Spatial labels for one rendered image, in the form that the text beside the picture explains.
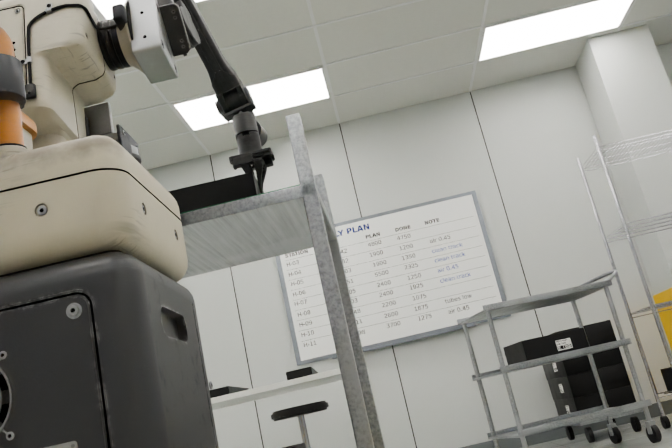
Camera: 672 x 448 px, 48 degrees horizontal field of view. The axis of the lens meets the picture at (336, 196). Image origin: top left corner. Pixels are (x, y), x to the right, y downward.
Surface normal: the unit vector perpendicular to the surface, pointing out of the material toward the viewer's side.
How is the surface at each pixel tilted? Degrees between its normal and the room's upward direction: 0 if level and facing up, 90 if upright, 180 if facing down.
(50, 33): 82
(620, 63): 90
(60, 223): 90
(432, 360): 90
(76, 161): 90
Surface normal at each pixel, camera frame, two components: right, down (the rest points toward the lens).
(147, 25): -0.10, -0.40
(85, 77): 0.20, 0.89
